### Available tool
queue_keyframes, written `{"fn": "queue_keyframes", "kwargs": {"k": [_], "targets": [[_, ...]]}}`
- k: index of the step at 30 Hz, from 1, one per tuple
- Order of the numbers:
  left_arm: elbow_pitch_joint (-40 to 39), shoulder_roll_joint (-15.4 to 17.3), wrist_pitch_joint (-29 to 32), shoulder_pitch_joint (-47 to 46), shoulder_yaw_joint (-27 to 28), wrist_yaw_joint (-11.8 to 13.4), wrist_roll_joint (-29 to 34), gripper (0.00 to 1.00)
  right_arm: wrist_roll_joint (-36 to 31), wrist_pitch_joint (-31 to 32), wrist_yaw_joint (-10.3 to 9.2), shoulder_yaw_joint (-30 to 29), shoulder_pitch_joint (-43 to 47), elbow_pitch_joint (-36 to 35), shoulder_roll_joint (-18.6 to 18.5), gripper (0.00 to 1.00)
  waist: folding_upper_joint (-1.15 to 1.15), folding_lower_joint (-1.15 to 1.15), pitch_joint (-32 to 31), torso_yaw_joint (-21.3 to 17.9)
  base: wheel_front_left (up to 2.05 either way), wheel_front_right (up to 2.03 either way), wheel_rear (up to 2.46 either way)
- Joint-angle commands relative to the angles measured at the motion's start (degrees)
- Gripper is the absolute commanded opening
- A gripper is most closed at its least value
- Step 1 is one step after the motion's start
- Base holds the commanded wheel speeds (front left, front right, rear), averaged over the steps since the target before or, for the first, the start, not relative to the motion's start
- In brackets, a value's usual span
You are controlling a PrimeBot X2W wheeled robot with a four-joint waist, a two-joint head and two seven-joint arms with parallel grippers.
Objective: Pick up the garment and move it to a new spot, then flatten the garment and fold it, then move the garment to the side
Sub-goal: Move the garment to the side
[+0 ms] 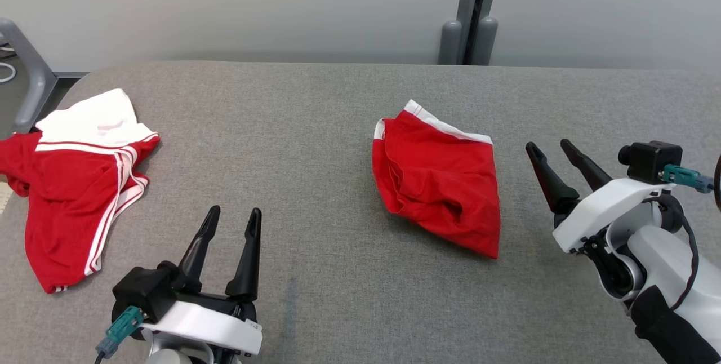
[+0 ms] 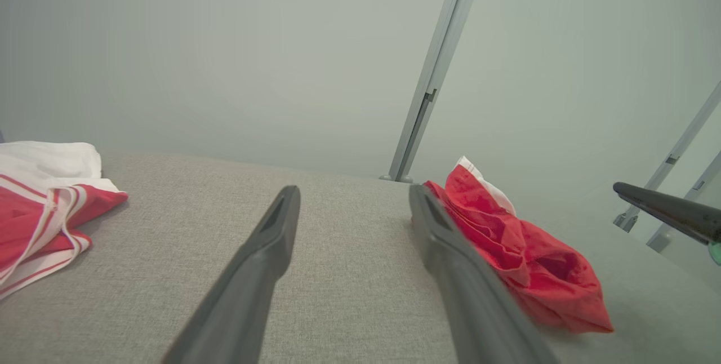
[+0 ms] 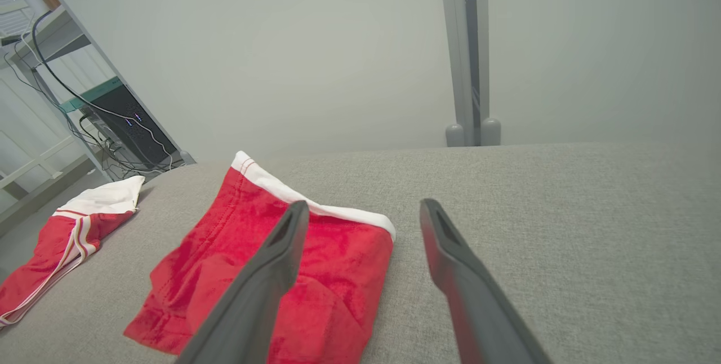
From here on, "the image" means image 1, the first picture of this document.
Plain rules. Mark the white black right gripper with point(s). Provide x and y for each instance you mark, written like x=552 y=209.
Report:
x=602 y=206

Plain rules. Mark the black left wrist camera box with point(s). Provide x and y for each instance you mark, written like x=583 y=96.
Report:
x=141 y=291

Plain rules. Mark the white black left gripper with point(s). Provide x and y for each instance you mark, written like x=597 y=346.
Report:
x=208 y=324

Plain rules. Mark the red shorts with white waistband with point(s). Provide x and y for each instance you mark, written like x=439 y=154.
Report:
x=439 y=178

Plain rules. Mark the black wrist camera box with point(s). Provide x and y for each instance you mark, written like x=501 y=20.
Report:
x=650 y=161
x=141 y=291

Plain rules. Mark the grey cylindrical partition foot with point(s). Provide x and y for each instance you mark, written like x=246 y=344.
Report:
x=450 y=43
x=487 y=40

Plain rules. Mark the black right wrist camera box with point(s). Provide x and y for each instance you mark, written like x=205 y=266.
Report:
x=650 y=161

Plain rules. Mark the red jersey with white sleeves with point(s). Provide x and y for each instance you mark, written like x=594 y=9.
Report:
x=67 y=200

